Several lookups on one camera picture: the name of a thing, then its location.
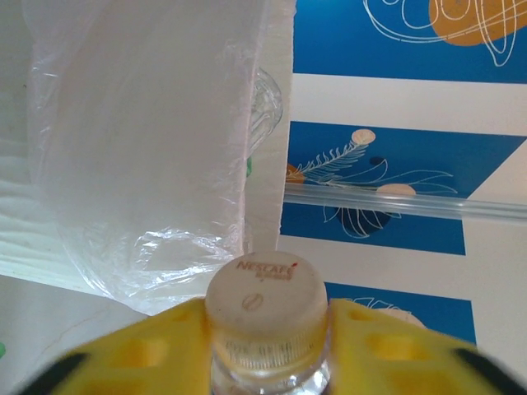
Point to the brown Nescafe coffee bottle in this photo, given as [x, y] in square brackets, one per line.
[265, 296]

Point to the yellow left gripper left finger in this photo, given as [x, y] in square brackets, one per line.
[144, 358]

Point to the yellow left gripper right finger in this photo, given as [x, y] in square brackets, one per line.
[391, 362]

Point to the aluminium corner post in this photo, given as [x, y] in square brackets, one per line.
[411, 201]

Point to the clear plastic bin liner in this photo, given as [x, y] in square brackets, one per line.
[144, 144]

